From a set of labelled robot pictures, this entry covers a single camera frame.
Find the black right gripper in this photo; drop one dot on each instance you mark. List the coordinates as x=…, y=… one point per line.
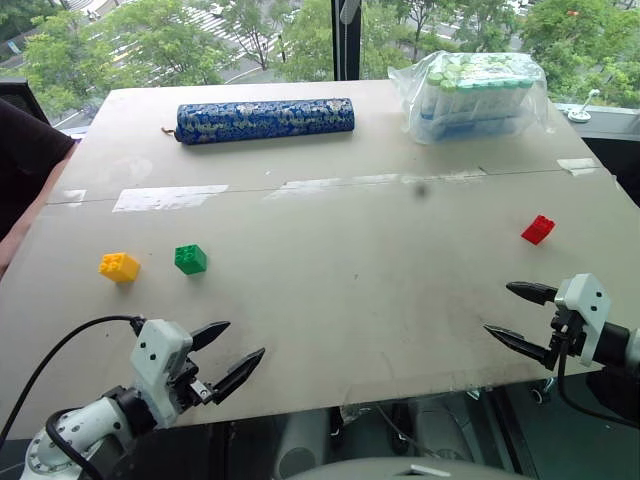
x=564, y=332

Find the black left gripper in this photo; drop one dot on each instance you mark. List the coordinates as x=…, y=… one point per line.
x=187, y=387

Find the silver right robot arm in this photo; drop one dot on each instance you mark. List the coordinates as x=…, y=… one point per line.
x=612, y=347

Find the person's bare forearm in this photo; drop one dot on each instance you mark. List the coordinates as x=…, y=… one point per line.
x=25, y=225

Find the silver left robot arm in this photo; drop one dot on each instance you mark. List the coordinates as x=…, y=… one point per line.
x=75, y=430

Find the red toy brick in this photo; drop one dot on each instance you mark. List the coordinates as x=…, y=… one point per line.
x=537, y=231

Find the green toy brick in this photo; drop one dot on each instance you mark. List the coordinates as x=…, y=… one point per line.
x=191, y=260

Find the pale cylinder under table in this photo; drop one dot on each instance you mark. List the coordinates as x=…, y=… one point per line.
x=300, y=440

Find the yellow toy brick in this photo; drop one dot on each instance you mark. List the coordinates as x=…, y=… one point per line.
x=120, y=269

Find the small white tape patch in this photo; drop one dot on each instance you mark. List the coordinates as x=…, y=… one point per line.
x=75, y=196
x=577, y=166

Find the wide white tape patch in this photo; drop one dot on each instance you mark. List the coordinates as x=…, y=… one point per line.
x=165, y=197

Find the long white tape strip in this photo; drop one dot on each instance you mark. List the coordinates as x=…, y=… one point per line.
x=350, y=184

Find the grey window sill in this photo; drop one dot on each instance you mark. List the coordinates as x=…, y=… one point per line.
x=615, y=117

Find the clear bag of capped tubes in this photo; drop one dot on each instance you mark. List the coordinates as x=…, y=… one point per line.
x=470, y=95

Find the blue patterned fabric roll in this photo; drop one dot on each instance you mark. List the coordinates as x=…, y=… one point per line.
x=265, y=120

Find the person's black shirt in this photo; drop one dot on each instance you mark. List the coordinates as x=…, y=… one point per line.
x=27, y=160

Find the black box behind person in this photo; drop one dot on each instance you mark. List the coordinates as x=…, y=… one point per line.
x=22, y=100

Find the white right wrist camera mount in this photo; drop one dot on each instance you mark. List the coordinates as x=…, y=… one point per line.
x=587, y=305

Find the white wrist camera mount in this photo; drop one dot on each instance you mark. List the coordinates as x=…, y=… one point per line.
x=157, y=350
x=587, y=305

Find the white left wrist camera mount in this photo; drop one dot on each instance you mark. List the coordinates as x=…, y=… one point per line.
x=157, y=350

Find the black window frame post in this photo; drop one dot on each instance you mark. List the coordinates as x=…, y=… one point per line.
x=352, y=40

